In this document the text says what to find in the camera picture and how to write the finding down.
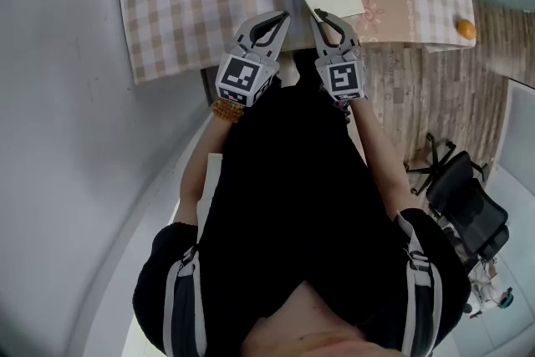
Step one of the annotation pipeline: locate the orange fruit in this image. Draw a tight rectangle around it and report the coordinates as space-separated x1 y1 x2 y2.
456 18 478 40

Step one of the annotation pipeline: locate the person's black clothing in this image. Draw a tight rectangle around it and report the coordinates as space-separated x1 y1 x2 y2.
132 49 472 357

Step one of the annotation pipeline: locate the small teal gadget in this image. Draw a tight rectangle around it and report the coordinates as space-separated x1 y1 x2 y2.
496 286 515 310

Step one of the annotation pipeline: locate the person's left forearm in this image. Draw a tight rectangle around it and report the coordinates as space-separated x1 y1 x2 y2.
178 115 236 230

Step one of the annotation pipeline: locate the black mesh office chair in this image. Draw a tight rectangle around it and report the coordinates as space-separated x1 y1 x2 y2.
403 132 512 272

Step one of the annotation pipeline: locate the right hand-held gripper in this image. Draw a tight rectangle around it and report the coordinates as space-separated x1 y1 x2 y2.
308 9 369 101

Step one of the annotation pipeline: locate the grey shoulder strap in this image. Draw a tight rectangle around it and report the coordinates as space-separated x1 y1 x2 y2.
394 212 444 356
161 244 209 357

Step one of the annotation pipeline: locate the clear glass partition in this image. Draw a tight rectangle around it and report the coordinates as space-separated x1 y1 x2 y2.
467 0 535 85

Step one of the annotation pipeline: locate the frosted glass panel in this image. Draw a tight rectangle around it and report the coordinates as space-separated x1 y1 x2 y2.
488 78 535 197

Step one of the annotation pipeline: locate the orange bead bracelet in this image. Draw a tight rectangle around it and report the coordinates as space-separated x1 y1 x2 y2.
211 98 247 125

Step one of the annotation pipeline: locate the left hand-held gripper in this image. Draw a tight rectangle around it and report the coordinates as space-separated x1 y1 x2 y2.
215 9 293 109

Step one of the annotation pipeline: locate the beige checked tablecloth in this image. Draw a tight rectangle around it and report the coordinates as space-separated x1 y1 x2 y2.
116 0 477 88

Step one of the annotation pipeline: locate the person's right forearm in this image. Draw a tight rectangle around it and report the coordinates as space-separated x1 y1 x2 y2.
349 98 414 223

